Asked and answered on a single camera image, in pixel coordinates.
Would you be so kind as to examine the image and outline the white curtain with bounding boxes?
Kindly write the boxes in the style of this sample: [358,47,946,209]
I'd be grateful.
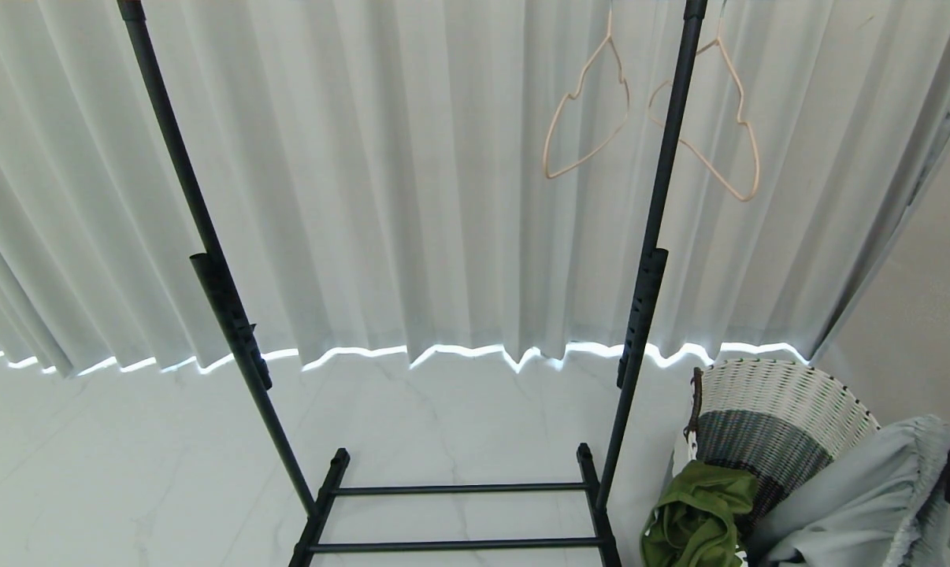
[0,0,950,377]

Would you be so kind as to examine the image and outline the pink clothes hanger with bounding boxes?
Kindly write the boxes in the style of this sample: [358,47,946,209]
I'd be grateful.
[544,8,632,180]
[648,16,761,202]

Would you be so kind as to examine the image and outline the white laundry basket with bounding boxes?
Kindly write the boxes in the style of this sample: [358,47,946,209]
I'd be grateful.
[674,359,881,567]

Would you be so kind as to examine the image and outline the pale grey shorts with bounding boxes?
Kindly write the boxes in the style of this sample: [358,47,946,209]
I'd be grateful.
[747,415,950,567]

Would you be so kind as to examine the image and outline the green garment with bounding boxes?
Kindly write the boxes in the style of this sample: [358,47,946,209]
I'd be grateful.
[640,461,759,567]

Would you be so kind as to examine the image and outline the black clothes rack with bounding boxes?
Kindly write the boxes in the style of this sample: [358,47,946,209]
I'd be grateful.
[117,0,708,567]

